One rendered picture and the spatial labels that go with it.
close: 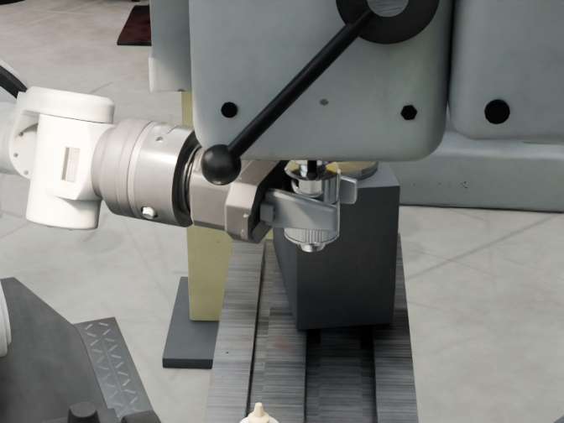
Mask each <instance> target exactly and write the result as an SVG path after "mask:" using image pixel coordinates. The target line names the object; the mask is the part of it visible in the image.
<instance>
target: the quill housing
mask: <svg viewBox="0 0 564 423"><path fill-rule="evenodd" d="M453 4H454V0H440V1H439V5H438V8H437V10H436V14H435V16H434V17H433V19H432V20H431V22H430V23H429V24H428V25H427V26H426V28H425V29H423V30H422V31H421V32H420V33H419V34H417V35H416V36H415V37H413V38H411V39H408V40H406V41H404V42H400V43H397V44H376V43H373V42H369V41H367V40H365V39H362V38H360V37H359V36H358V37H357V38H356V39H355V40H354V41H353V42H352V43H351V44H350V45H349V46H348V47H347V48H346V49H345V50H344V51H343V52H342V54H341V55H340V56H339V57H338V58H337V59H336V60H335V61H334V62H333V63H332V64H331V65H330V66H329V67H328V68H327V69H326V70H325V71H324V72H323V73H322V74H321V75H320V76H319V77H318V78H317V79H316V80H315V81H314V82H313V83H312V84H311V85H310V86H309V87H308V88H307V89H306V90H305V91H304V92H303V93H302V94H301V95H300V97H299V98H298V99H297V100H296V101H295V102H294V103H293V104H292V105H291V106H290V107H289V108H288V109H287V110H286V111H285V112H284V113H283V114H282V115H281V116H280V117H279V118H278V119H277V120H276V121H275V122H274V123H273V124H272V125H271V126H270V127H269V128H268V129H267V130H266V131H265V132H264V133H263V134H262V135H261V136H260V137H259V138H258V139H257V141H256V142H255V143H254V144H253V145H252V146H251V147H250V148H249V149H248V150H247V151H246V152H245V153H244V154H243V155H242V156H241V157H240V159H277V160H329V161H379V162H410V161H417V160H421V159H424V158H425V157H427V156H429V155H430V154H432V153H433V152H434V151H435V150H436V149H437V148H438V146H439V145H440V143H441V141H442V138H443V134H444V131H445V127H446V119H447V94H448V81H449V68H450V55H451V42H452V17H453ZM189 13H190V37H191V83H192V106H193V123H194V129H195V132H196V138H197V139H198V141H199V142H200V144H201V146H202V147H203V148H204V149H205V150H207V149H208V148H210V147H211V146H213V145H216V144H225V145H229V144H230V143H231V142H232V141H233V140H234V139H235V138H236V137H237V136H238V135H239V134H240V133H241V132H242V131H243V130H244V129H245V128H246V127H247V126H248V125H249V124H250V123H251V122H252V121H253V120H254V119H255V118H256V117H257V116H258V114H259V113H260V112H261V111H262V110H263V109H264V108H265V107H266V106H267V105H268V104H269V103H270V102H271V101H272V100H273V99H274V98H275V97H276V96H277V95H278V94H279V93H280V92H281V91H282V90H283V89H284V88H285V86H286V85H287V84H288V83H289V82H290V81H291V80H292V79H293V78H294V77H295V76H296V75H297V74H298V73H299V72H300V71H301V70H302V69H303V68H304V67H305V66H306V65H307V64H308V63H309V62H310V61H311V60H312V59H313V57H314V56H315V55H316V54H317V53H318V52H319V51H320V50H321V49H322V48H323V47H324V46H325V45H326V44H327V43H328V42H329V41H330V40H331V39H332V38H333V37H334V36H335V35H336V34H337V33H338V32H339V31H340V30H341V28H342V27H343V26H344V25H345V23H344V22H343V21H342V18H341V17H340V14H339V12H338V10H337V5H336V0H189Z"/></svg>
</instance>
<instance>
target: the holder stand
mask: <svg viewBox="0 0 564 423"><path fill-rule="evenodd" d="M335 162H336V163H338V164H339V165H340V167H341V175H345V176H347V177H351V178H353V179H357V180H358V196H357V200H356V201H355V202H354V203H353V204H348V203H340V224H339V236H338V238H337V239H336V240H334V241H333V242H331V243H328V244H326V245H325V247H324V248H323V249H322V250H320V251H317V252H307V251H304V250H302V249H300V248H299V246H298V244H297V243H293V242H291V241H290V240H289V239H288V238H287V237H286V236H285V229H284V228H283V227H273V244H274V249H275V252H276V256H277V259H278V262H279V268H280V271H281V274H282V278H283V281H284V284H285V290H286V293H287V296H288V300H289V303H290V309H291V312H292V315H293V318H294V322H295V327H296V329H297V330H306V329H318V328H330V327H341V326H364V325H375V324H387V323H392V322H393V321H394V298H395V281H396V263H397V246H398V228H399V211H400V184H399V182H398V181H397V179H396V177H395V175H394V172H393V171H392V169H391V167H390V165H389V163H388V162H379V161H335Z"/></svg>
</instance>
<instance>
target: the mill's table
mask: <svg viewBox="0 0 564 423"><path fill-rule="evenodd" d="M256 403H261V404H262V406H263V409H264V412H266V413H267V414H268V415H269V417H272V418H274V419H275V420H277V421H278V422H279V423H419V417H418V409H417V400H416V392H415V375H414V367H413V358H412V349H411V340H410V324H409V316H408V307H407V299H406V290H405V274H404V265H403V256H402V247H401V239H400V233H399V232H398V246H397V263H396V281H395V298H394V321H393V322H392V323H387V324H375V325H364V326H341V327H330V328H318V329H306V330H297V329H296V327H295V322H294V318H293V315H292V312H291V309H290V303H289V300H288V296H287V293H286V290H285V284H284V281H283V278H282V274H281V271H280V268H279V262H278V259H277V256H276V252H275V249H274V244H273V239H267V238H266V235H265V237H264V238H263V239H262V241H261V242H260V243H259V244H254V243H246V242H242V241H237V240H232V248H231V253H230V259H229V265H228V270H227V279H226V285H225V290H224V296H223V302H222V311H221V316H220V322H219V327H218V333H217V343H216V348H215V353H214V359H213V365H212V370H211V380H210V385H209V390H208V396H207V402H206V411H205V417H204V422H203V423H240V422H241V421H242V420H243V419H245V418H247V417H248V416H249V415H250V414H251V413H253V412H254V408H255V405H256Z"/></svg>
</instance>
